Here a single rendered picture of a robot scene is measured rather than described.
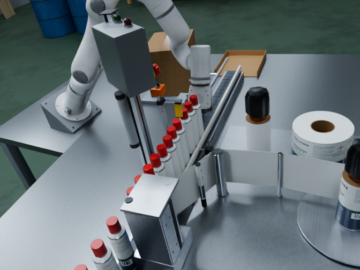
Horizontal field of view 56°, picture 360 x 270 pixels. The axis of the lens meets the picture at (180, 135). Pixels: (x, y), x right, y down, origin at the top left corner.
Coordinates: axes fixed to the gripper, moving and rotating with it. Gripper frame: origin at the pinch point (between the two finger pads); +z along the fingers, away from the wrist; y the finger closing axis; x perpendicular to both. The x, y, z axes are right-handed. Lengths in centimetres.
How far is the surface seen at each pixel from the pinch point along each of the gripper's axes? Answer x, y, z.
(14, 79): 217, -356, 21
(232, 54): 91, -9, -22
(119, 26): -49, -7, -39
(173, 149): -35.3, 2.5, 2.4
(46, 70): 244, -322, 11
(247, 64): 79, 3, -17
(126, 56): -53, -3, -31
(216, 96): 30.8, -2.3, -4.4
